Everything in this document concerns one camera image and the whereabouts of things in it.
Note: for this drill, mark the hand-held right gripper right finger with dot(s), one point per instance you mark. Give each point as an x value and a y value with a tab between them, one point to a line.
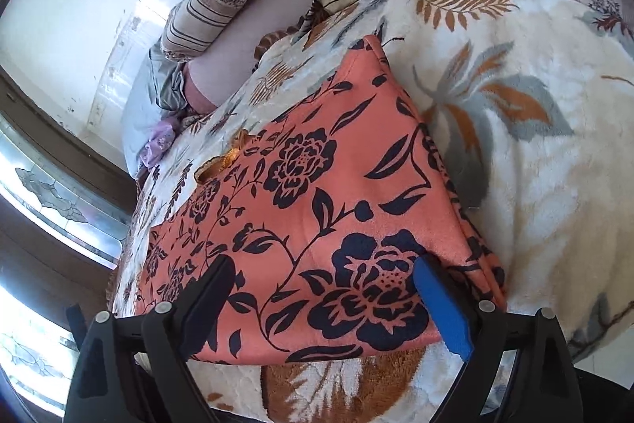
443	309

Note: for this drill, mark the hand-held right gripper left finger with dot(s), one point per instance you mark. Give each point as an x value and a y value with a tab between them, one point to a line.
210	289

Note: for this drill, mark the orange floral shirt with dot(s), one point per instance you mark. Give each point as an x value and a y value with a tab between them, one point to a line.
322	215

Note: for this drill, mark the purple floral cloth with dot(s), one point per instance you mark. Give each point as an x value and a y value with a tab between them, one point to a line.
158	143

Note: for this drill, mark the grey-blue pillow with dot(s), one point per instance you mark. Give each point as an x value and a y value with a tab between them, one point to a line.
143	115

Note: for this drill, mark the stained glass window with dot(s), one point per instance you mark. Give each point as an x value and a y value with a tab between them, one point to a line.
44	205

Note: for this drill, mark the leaf print blanket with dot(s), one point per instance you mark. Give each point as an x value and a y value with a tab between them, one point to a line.
520	130

